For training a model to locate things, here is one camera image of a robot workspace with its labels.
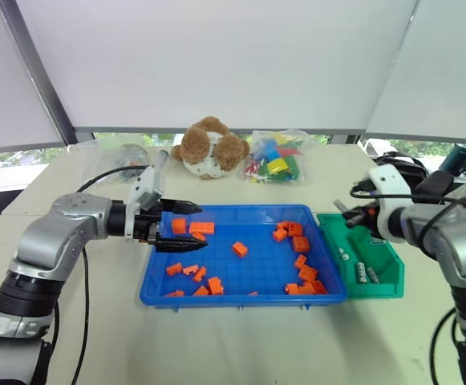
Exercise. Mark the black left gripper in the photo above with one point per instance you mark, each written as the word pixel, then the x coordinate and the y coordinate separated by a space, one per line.
pixel 146 228

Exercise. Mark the brown teddy bear plush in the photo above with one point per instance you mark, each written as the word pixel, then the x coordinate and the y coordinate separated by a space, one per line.
pixel 200 148

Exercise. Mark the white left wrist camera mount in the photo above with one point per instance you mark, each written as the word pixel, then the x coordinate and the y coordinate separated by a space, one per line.
pixel 146 188

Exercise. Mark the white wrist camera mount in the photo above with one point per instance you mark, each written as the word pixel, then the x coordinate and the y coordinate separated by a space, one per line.
pixel 146 188
pixel 389 188

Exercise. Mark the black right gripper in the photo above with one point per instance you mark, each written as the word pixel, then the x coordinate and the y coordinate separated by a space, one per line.
pixel 369 220

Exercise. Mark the clear plastic bag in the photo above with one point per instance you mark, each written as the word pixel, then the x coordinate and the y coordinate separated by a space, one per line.
pixel 108 160

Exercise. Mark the green plastic bin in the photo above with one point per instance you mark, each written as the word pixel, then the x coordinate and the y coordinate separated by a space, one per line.
pixel 373 256

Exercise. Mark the bag of colourful toy blocks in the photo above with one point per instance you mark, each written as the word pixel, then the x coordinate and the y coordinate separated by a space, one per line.
pixel 276 160

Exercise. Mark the blue plastic bin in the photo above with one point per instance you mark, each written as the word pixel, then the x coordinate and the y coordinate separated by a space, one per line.
pixel 252 272

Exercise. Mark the dark teal mug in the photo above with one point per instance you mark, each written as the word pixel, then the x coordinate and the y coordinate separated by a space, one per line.
pixel 457 159

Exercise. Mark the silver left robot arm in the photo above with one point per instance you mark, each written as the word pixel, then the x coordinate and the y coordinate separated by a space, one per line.
pixel 44 240

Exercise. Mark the grey window post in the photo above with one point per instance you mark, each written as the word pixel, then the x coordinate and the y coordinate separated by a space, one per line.
pixel 36 68

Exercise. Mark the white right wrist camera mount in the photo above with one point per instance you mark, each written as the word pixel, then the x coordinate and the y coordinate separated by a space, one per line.
pixel 389 188

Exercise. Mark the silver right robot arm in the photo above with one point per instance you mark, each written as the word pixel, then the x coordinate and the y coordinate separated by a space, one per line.
pixel 453 240

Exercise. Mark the orange toy brick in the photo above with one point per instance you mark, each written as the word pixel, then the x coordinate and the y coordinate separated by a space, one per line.
pixel 252 293
pixel 201 291
pixel 301 244
pixel 240 249
pixel 292 288
pixel 215 285
pixel 279 234
pixel 201 228
pixel 200 274
pixel 173 269
pixel 178 225
pixel 320 287
pixel 200 235
pixel 189 270
pixel 175 294
pixel 300 261
pixel 308 273
pixel 294 229
pixel 308 287

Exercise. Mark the black bag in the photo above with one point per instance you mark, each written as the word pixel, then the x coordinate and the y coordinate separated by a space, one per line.
pixel 405 164

